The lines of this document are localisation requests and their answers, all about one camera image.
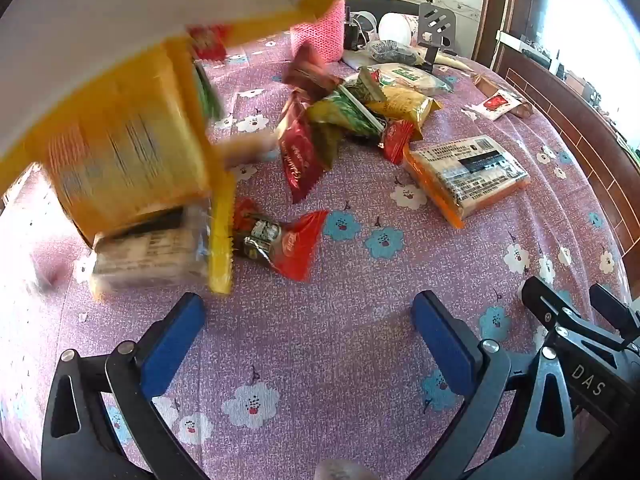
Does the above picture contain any dark headboard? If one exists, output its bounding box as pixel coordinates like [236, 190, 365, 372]
[345, 0, 423, 17]

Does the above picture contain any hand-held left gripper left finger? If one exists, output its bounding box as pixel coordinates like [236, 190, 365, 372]
[41, 291, 211, 480]

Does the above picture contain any orange cracker pack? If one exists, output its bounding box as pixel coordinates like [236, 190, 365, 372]
[402, 136, 531, 231]
[44, 42, 223, 241]

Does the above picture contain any red candy with dark centre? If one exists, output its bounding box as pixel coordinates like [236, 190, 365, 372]
[231, 196, 329, 282]

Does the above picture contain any black charger with white cable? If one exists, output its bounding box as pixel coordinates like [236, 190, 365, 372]
[344, 9, 378, 52]

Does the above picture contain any white packet with red label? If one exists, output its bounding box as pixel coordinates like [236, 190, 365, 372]
[462, 89, 522, 122]

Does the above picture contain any cracker pack with dark label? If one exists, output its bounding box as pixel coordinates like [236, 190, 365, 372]
[90, 175, 236, 297]

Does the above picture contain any yellow cardboard box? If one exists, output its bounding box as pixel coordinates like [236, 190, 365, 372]
[0, 0, 370, 196]

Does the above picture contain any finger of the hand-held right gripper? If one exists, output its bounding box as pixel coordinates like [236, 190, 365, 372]
[589, 284, 640, 341]
[521, 276, 631, 353]

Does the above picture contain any brown wooden window frame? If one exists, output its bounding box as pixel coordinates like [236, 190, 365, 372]
[472, 0, 532, 77]

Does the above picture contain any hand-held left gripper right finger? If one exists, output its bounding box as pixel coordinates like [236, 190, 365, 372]
[411, 290, 576, 480]

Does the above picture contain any white round jar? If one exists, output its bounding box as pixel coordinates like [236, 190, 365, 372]
[377, 11, 419, 44]

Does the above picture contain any dark red snack packet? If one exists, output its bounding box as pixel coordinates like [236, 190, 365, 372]
[281, 41, 347, 102]

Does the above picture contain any beige tube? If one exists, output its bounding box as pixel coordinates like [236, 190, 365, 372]
[431, 51, 472, 70]

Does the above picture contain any green pea snack packet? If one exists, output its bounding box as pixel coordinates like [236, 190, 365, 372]
[192, 60, 224, 122]
[350, 65, 390, 106]
[306, 85, 387, 142]

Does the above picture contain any bottle in pink knitted sleeve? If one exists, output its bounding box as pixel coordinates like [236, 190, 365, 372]
[290, 0, 347, 64]

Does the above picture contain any yellow snack packet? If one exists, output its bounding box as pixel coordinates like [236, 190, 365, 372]
[364, 85, 444, 129]

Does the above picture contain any clear bag with green label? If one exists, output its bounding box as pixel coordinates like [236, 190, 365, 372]
[370, 61, 452, 95]

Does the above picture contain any black metal phone stand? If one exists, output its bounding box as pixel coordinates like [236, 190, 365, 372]
[417, 2, 459, 70]

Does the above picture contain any long red foil packet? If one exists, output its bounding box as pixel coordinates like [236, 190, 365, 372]
[274, 94, 346, 206]

